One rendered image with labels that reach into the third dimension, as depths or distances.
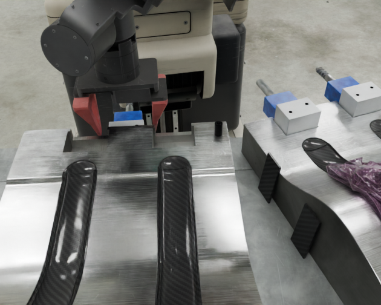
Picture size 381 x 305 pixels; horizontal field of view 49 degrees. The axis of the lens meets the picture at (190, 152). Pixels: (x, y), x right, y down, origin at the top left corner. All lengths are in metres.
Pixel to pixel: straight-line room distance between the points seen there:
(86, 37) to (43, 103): 1.80
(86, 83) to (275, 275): 0.32
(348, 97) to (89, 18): 0.38
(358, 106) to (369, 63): 1.93
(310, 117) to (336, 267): 0.21
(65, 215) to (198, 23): 0.56
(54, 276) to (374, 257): 0.30
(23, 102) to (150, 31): 1.45
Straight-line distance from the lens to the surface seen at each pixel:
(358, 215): 0.45
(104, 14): 0.44
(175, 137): 0.55
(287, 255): 0.52
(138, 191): 0.46
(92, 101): 0.60
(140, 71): 0.55
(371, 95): 0.65
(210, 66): 0.91
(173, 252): 0.42
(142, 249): 0.42
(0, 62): 2.68
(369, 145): 0.60
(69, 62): 0.45
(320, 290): 0.51
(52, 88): 2.32
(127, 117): 0.64
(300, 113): 0.58
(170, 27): 0.89
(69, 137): 0.56
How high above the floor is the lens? 1.23
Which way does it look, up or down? 43 degrees down
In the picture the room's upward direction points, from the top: 1 degrees counter-clockwise
